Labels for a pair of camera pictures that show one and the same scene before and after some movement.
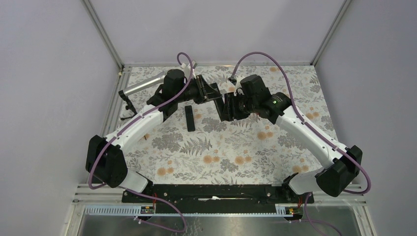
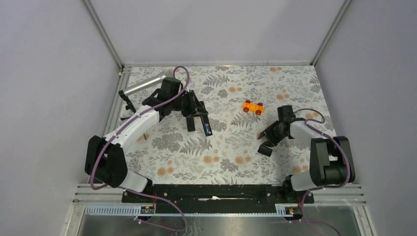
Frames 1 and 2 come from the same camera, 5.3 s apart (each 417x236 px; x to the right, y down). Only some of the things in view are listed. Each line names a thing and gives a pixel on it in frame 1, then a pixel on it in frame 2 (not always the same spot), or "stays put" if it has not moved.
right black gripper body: [244, 106] to [276, 136]
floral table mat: [214, 136] stays put
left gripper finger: [205, 88] to [196, 100]
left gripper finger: [212, 96] to [200, 111]
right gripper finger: [228, 110] to [266, 132]
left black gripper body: [192, 92] to [186, 104]
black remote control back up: [190, 123] stays put
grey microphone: [157, 80] stays put
